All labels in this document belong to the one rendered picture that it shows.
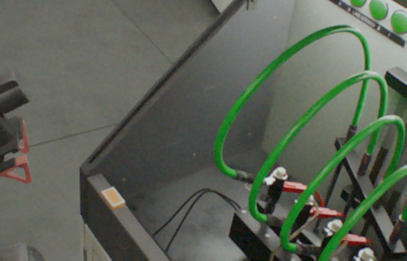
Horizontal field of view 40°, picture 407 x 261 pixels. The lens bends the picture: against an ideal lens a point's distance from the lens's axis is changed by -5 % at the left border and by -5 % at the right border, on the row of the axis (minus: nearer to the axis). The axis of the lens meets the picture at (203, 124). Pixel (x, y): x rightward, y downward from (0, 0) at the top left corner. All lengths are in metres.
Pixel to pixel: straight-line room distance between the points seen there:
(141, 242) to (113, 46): 2.53
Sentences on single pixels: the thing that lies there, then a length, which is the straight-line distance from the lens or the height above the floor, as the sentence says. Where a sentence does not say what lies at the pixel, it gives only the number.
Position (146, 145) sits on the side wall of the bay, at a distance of 1.34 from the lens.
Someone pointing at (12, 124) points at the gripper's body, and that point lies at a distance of 1.23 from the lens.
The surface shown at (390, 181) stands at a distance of 0.89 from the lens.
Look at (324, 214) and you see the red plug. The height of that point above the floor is 1.08.
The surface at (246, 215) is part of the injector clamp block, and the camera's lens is 1.22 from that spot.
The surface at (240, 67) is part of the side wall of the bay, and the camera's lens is 1.38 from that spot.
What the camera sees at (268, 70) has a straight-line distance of 0.92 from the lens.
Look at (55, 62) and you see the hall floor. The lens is 3.45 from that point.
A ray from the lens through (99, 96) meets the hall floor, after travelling 3.17.
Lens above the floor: 1.85
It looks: 37 degrees down
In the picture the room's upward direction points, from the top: 9 degrees clockwise
